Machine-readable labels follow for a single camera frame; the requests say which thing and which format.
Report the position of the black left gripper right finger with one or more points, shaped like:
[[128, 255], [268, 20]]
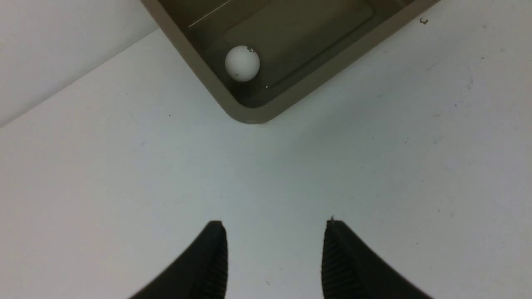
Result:
[[351, 270]]

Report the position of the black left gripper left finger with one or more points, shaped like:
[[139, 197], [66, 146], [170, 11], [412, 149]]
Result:
[[200, 272]]

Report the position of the white ball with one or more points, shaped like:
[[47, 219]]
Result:
[[242, 63]]

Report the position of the tan plastic bin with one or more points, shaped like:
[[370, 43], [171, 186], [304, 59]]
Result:
[[301, 44]]

